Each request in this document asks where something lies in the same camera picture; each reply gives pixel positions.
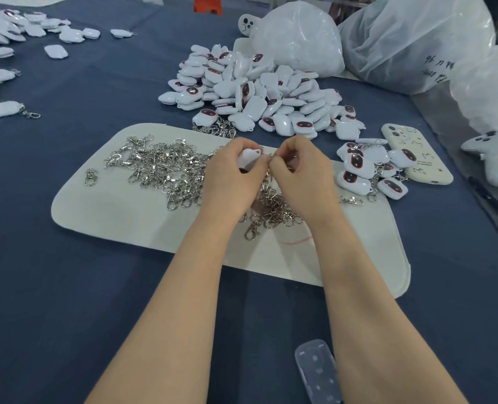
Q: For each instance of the person's left hand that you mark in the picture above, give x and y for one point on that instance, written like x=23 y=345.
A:
x=226 y=180

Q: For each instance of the person's right hand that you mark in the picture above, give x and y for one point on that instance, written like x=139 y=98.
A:
x=310 y=185

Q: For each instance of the person's left thumb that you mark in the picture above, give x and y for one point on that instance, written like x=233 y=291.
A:
x=257 y=174

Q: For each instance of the person's right thumb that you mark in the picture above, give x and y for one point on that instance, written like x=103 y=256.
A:
x=278 y=168

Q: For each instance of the person's right forearm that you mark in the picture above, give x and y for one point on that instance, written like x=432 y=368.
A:
x=375 y=315

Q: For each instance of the person's left forearm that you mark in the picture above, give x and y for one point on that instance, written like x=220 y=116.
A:
x=177 y=315

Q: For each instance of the pile of white plastic charms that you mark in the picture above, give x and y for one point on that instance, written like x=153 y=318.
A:
x=9 y=27
x=257 y=96

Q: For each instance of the red thread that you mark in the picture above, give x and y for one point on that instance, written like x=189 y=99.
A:
x=297 y=241

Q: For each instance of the cluster of charms with clasps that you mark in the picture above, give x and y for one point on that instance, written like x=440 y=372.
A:
x=371 y=168

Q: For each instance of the heap of silver metal clasps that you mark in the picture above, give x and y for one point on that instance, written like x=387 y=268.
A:
x=164 y=168

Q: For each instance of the phone in cream case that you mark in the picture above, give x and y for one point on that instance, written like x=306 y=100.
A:
x=419 y=157

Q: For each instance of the small white plush toy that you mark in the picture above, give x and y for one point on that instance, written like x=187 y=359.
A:
x=246 y=25

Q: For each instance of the silver metal swivel clasp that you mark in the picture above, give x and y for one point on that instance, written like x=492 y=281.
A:
x=90 y=176

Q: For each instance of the orange plastic stool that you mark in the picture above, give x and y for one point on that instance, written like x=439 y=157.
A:
x=207 y=4

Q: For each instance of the large white plastic bag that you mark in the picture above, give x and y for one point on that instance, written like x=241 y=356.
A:
x=417 y=41

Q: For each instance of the clear plastic box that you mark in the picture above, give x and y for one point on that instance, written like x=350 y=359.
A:
x=316 y=372

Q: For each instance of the blue table cloth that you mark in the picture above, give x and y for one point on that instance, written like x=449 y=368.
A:
x=84 y=311

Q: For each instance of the translucent plastic bag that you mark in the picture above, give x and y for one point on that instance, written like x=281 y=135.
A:
x=489 y=92

